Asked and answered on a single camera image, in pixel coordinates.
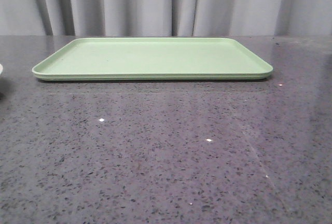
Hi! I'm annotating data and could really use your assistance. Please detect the light green plastic tray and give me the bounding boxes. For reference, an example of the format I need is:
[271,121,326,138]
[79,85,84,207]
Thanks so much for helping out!
[32,37,273,81]

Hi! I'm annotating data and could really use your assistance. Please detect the grey pleated curtain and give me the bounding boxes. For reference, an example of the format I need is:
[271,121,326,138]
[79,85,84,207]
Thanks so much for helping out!
[1,0,331,36]

